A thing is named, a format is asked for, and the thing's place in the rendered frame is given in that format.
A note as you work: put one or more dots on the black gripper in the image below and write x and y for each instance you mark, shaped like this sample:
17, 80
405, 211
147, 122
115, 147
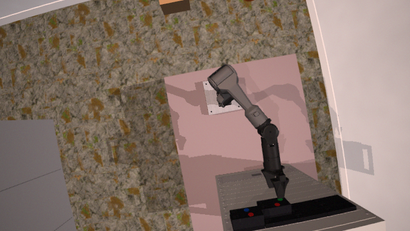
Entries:
272, 168

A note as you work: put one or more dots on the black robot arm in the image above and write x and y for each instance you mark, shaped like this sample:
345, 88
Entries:
225, 83

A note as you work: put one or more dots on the grey rectangular frame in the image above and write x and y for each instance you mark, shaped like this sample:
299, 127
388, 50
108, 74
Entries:
246, 198

